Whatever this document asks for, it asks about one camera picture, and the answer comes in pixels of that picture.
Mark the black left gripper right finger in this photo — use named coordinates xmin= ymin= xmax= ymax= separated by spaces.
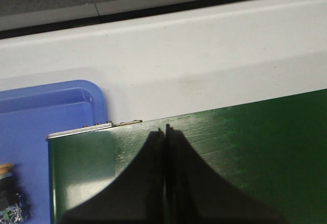
xmin=166 ymin=125 xmax=287 ymax=223

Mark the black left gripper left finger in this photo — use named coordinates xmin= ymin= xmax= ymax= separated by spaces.
xmin=59 ymin=130 xmax=165 ymax=223

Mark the blue plastic tray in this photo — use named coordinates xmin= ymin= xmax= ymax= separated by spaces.
xmin=1 ymin=80 xmax=107 ymax=223

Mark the aluminium conveyor frame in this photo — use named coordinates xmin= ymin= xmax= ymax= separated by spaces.
xmin=46 ymin=120 xmax=142 ymax=141

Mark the yellow push button switch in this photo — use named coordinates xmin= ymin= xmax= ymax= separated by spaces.
xmin=1 ymin=163 xmax=32 ymax=223

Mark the green conveyor belt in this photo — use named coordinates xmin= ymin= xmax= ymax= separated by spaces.
xmin=48 ymin=90 xmax=326 ymax=223

